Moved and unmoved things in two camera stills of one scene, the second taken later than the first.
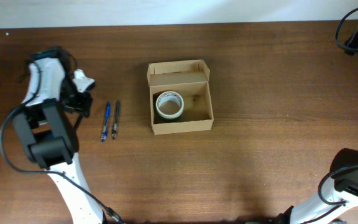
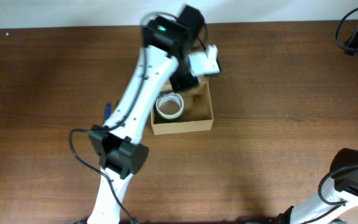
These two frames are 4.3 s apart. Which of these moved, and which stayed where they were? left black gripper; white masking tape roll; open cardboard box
Moved: left black gripper
Stayed: white masking tape roll; open cardboard box
